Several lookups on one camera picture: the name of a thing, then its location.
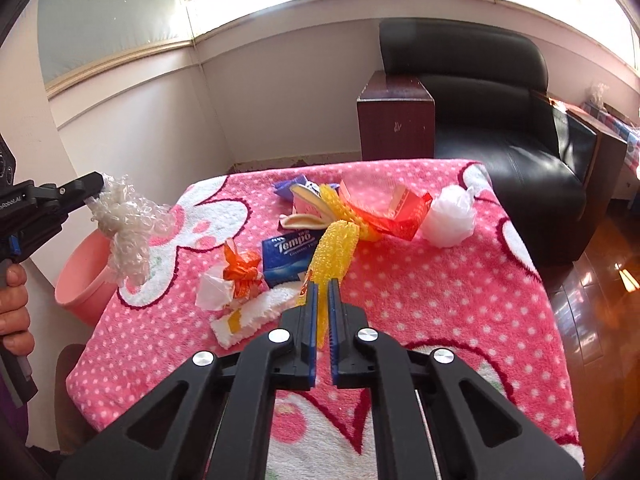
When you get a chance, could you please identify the white crumpled plastic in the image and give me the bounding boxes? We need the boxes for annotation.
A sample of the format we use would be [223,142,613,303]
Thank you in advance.
[195,266,236,311]

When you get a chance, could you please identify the red plastic wrapper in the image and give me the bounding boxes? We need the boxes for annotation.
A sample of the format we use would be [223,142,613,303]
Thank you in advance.
[340,180,434,242]

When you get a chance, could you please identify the pink dotted fleece blanket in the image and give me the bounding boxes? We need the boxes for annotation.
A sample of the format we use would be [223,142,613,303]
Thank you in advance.
[65,159,586,480]

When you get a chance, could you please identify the black leather armchair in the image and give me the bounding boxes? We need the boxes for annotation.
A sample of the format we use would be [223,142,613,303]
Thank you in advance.
[378,19,601,268]

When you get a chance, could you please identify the person's purple garment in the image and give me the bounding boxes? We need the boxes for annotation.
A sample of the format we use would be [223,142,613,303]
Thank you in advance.
[0,372,28,480]

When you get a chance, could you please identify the clear bubble wrap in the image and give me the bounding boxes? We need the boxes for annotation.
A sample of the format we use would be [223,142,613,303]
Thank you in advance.
[89,172,173,289]

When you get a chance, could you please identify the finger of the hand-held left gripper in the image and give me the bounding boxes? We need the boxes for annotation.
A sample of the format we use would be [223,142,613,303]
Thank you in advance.
[55,172,107,218]

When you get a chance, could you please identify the white fleece cloth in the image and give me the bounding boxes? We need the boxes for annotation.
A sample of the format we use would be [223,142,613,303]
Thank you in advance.
[210,284,304,350]

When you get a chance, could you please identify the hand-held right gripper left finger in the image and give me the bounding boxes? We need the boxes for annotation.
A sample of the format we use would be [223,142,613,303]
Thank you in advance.
[57,281,321,480]

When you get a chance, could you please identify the pink plastic basin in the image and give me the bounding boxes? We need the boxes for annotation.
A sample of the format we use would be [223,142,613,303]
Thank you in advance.
[54,234,121,327]

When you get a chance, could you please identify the plaid cloth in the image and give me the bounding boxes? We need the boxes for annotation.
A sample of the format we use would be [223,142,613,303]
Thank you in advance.
[582,101,640,181]

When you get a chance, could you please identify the purple wrapper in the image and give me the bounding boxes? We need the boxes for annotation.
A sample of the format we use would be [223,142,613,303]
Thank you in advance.
[270,174,321,207]

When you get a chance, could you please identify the window with grey blind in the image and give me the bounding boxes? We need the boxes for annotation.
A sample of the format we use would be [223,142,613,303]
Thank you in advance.
[37,0,640,98]

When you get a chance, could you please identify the yellow foam net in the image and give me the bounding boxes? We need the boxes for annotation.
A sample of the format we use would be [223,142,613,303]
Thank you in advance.
[319,183,373,242]
[297,219,362,352]

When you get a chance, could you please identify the brown wooden side cabinet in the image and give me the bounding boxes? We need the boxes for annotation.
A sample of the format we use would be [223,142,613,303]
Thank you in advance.
[356,71,437,163]

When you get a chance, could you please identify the dark wooden cabinet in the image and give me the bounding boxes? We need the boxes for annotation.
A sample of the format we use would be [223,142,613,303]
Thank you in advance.
[547,96,630,233]

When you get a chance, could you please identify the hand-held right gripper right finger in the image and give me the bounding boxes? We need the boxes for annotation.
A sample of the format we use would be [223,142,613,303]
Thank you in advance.
[327,278,586,480]

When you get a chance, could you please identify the orange ribbon wrapper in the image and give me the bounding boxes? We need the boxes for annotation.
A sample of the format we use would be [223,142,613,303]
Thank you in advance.
[221,238,265,302]

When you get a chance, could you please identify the blue tissue pack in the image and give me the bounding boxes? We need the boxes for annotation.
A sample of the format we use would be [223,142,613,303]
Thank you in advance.
[261,230,331,289]

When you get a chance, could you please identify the white plastic bag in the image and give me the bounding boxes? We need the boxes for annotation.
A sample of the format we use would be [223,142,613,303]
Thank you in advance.
[585,82,612,109]

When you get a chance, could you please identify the person's left hand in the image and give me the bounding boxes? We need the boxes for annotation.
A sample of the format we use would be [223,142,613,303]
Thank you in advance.
[0,263,36,357]

